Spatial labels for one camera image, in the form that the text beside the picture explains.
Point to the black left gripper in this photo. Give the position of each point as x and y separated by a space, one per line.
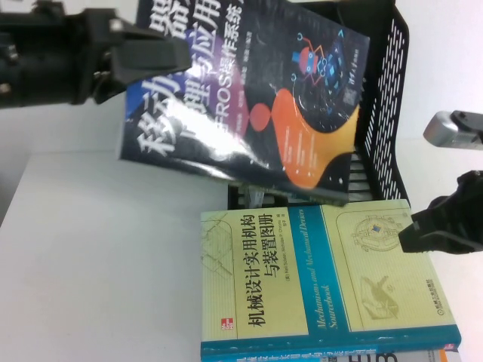
45 56

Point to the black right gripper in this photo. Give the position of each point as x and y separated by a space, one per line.
473 203

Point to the dark robot ROS book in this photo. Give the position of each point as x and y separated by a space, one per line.
302 132

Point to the orange and white book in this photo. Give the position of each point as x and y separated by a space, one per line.
434 356

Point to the white book with dark print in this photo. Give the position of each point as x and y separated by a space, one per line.
411 357

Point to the yellow-green teal hardcover book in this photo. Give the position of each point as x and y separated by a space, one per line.
264 264

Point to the black plastic book stand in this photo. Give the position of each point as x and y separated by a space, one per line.
388 9

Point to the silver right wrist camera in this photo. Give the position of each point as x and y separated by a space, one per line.
441 130

